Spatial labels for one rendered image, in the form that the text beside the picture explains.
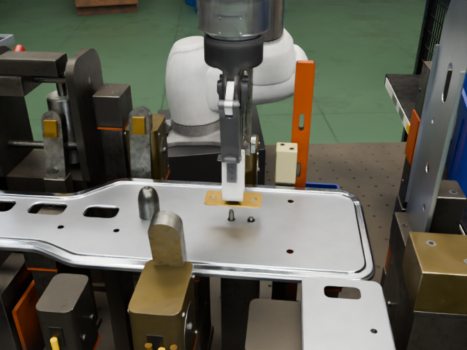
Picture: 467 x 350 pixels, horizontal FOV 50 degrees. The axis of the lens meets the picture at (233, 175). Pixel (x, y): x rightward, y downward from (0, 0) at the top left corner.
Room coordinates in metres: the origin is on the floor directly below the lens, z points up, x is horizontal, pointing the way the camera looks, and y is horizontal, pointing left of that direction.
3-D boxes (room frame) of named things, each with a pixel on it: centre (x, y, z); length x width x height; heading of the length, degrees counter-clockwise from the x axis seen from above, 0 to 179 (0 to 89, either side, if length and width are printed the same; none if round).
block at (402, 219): (0.59, -0.26, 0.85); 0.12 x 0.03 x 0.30; 174
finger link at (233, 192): (0.62, 0.00, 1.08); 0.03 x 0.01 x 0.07; 84
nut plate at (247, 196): (0.63, 0.00, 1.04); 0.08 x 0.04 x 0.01; 84
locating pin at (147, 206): (0.65, 0.13, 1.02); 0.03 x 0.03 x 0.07
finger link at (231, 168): (0.60, 0.00, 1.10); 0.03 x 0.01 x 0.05; 174
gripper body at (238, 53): (0.63, 0.00, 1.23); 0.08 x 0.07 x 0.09; 174
